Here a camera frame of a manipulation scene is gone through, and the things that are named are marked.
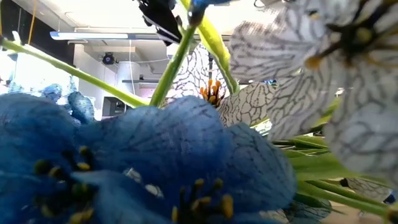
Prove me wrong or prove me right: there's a white artificial flower bunch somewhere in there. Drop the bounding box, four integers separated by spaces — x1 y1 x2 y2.
228 0 398 224
167 43 277 128

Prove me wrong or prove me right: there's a round black ceiling device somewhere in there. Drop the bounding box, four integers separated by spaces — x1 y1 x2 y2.
101 52 116 65

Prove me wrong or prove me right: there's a white round column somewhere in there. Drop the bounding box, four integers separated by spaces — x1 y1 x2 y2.
117 61 141 94

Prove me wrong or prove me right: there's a yellow hanging cable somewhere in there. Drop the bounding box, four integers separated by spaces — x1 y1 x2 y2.
27 0 38 45

